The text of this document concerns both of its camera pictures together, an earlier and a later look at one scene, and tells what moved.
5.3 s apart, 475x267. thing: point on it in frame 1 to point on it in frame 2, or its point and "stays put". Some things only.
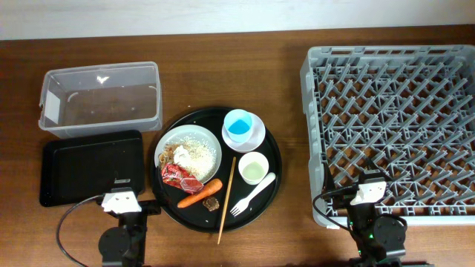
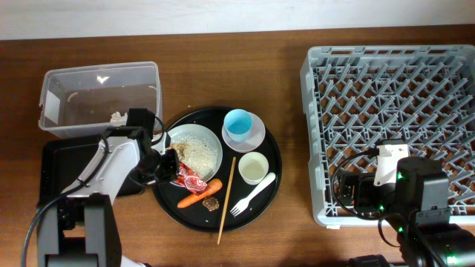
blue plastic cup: x=238 y=124 stays put
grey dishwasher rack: x=407 y=111 stays put
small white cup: x=253 y=167 stays put
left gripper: x=151 y=208 to x=169 y=173
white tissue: x=182 y=156 to x=117 y=119
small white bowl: x=255 y=139 stays put
